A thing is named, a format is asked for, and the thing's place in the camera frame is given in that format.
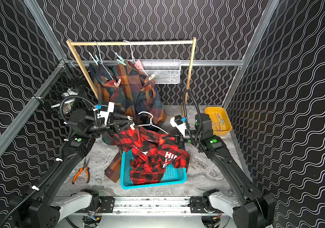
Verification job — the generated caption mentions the white wire hanger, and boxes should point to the white wire hanger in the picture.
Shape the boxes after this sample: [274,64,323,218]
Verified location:
[138,111,168,134]

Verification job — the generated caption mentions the red black plaid shirt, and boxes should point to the red black plaid shirt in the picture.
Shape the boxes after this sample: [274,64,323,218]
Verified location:
[109,127,190,169]

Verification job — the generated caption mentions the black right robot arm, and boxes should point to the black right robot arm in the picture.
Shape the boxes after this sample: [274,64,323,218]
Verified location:
[170,101,276,228]

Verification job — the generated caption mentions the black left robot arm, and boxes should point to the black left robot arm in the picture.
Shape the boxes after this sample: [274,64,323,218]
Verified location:
[0,95,134,228]

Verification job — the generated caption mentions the pink clothespin on hanger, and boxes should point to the pink clothespin on hanger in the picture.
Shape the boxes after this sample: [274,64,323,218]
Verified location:
[135,60,144,70]

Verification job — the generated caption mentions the white hanger middle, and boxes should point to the white hanger middle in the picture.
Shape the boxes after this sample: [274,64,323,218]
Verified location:
[123,40,148,75]

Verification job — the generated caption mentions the white hanger left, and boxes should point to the white hanger left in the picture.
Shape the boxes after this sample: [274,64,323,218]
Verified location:
[94,41,115,81]

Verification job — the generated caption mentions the multicolour plaid shirt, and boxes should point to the multicolour plaid shirt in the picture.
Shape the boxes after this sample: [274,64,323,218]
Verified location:
[89,61,166,181]

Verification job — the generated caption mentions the pink clothespin on shirt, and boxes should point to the pink clothespin on shirt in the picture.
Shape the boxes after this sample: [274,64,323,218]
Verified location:
[114,79,121,88]

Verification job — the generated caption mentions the teal plastic basket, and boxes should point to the teal plastic basket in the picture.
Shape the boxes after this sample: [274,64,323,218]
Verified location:
[120,150,188,190]

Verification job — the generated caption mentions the yellow plastic tray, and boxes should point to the yellow plastic tray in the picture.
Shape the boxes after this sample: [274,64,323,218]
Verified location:
[205,106,232,136]

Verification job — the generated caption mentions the white clothespin on shirt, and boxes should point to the white clothespin on shirt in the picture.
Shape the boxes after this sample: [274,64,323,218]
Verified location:
[148,72,158,81]

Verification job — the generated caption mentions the green clothespin middle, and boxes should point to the green clothespin middle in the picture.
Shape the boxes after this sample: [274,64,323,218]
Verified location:
[115,52,126,66]

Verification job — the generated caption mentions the green clothespin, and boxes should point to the green clothespin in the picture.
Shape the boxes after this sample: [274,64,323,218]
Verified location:
[115,52,126,66]
[89,52,99,65]

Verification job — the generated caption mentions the green clothespin left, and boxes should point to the green clothespin left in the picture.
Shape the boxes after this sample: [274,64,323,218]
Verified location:
[89,52,99,65]

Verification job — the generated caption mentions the wooden clothes rack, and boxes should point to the wooden clothes rack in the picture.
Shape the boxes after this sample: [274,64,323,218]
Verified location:
[67,37,197,98]

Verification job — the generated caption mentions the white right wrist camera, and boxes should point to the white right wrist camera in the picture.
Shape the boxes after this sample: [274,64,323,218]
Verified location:
[170,115,187,136]

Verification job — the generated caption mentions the orange handled pliers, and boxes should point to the orange handled pliers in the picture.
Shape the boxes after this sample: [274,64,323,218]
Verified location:
[71,157,91,184]

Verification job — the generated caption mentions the white wire mesh basket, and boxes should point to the white wire mesh basket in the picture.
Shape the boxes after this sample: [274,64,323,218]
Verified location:
[141,59,181,84]

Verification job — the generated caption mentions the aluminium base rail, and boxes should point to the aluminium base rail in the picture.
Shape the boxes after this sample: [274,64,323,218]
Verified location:
[37,195,268,216]

